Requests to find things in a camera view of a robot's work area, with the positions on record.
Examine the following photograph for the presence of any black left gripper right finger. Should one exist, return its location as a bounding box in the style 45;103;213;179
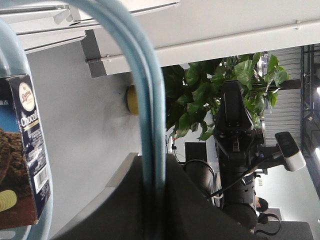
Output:
163;152;270;240

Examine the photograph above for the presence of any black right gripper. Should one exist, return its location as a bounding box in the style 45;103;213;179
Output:
213;80;264;172

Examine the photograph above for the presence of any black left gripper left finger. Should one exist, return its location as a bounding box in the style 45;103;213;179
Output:
49;152;151;240

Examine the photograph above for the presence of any dark blue chocolate cookie box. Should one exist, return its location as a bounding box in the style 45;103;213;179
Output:
0;74;51;230

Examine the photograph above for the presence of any light blue plastic basket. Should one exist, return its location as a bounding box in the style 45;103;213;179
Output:
0;0;166;240

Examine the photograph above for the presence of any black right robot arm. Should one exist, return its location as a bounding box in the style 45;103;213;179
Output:
183;80;264;230

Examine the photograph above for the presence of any person in white shirt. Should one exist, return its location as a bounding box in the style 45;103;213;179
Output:
255;196;269;221

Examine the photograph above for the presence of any green potted plant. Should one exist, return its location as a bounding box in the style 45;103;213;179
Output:
162;52;290;141

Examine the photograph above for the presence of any yellow plant pot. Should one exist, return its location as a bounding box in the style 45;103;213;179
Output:
126;85;139;116

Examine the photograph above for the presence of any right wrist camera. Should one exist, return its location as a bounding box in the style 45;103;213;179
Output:
275;131;306;172

